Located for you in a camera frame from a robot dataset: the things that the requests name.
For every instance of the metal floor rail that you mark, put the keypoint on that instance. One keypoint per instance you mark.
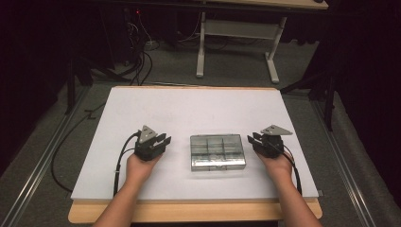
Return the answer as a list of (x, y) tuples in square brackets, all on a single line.
[(343, 170), (41, 167)]

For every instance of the white metal frame desk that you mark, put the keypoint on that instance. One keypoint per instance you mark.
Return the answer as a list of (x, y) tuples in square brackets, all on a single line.
[(239, 29)]

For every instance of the wooden table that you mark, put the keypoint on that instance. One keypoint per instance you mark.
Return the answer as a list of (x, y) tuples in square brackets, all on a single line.
[(189, 211)]

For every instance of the person's right hand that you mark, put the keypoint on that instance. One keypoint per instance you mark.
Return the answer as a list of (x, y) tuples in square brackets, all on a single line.
[(279, 168)]

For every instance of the person's left hand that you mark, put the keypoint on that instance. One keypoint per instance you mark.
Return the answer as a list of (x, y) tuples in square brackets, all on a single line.
[(140, 170)]

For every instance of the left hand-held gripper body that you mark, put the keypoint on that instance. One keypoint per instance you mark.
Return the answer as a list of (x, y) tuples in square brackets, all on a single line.
[(146, 148)]

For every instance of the dark equipment with red light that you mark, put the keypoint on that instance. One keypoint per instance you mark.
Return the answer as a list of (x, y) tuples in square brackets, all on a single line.
[(123, 34)]

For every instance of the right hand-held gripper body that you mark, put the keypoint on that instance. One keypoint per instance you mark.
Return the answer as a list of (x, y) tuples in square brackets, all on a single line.
[(271, 145)]

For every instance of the black stand legs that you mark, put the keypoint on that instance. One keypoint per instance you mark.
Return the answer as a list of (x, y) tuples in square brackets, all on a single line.
[(70, 88), (329, 104)]

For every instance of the clear plastic compartment box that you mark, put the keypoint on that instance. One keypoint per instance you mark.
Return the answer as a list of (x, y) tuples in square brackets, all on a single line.
[(217, 153)]

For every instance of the white table cover sheet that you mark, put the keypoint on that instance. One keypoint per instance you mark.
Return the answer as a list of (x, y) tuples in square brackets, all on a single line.
[(195, 110)]

